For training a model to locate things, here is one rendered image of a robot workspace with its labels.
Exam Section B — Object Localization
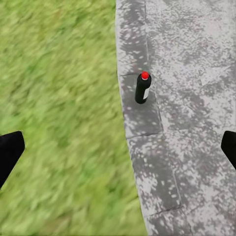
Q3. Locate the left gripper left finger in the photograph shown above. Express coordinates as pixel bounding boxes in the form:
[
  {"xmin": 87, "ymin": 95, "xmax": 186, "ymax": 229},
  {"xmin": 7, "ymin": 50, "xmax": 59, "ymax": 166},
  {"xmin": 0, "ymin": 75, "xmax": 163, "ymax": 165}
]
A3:
[{"xmin": 0, "ymin": 131, "xmax": 25, "ymax": 189}]

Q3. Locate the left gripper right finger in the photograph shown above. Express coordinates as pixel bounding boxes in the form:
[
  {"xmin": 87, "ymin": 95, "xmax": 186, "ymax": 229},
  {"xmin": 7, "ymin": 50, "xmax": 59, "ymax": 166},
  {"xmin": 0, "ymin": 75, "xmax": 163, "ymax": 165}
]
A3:
[{"xmin": 221, "ymin": 131, "xmax": 236, "ymax": 169}]

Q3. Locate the pesticide atomizer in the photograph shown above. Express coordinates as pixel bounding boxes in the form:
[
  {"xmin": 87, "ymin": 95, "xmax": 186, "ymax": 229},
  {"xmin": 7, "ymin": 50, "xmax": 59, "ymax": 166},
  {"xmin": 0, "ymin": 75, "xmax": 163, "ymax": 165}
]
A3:
[{"xmin": 135, "ymin": 71, "xmax": 152, "ymax": 104}]

